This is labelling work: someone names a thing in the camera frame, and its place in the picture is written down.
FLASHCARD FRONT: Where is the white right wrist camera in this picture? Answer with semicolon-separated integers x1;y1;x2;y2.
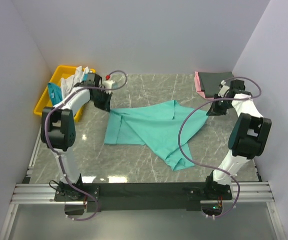
218;80;230;98

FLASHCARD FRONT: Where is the folded dark grey t shirt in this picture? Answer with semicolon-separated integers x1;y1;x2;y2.
198;71;233;99

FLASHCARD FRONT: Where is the teal t shirt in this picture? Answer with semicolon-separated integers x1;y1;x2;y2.
47;82;63;106

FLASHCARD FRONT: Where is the aluminium frame rail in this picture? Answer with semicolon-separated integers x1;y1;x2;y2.
0;119;287;240

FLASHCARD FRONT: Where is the yellow plastic bin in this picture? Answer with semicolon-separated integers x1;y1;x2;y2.
34;65;88;122

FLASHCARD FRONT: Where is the folded pink t shirt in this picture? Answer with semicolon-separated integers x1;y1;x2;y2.
194;71;213;100

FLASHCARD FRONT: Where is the mint green polo shirt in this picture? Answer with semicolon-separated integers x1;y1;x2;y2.
104;100;208;171

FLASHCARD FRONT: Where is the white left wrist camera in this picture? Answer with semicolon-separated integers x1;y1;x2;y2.
102;75;118;89

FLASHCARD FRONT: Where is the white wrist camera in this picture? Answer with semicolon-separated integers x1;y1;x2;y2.
102;75;118;89
218;80;230;98

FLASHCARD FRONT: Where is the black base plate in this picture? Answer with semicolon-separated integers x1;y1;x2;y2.
54;182;232;213

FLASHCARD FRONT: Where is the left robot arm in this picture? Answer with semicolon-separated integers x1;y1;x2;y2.
41;73;117;189

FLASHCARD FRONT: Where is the white t shirt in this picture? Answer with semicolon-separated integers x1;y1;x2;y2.
60;66;92;99

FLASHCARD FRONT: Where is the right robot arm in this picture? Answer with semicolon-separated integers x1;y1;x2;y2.
206;77;272;194

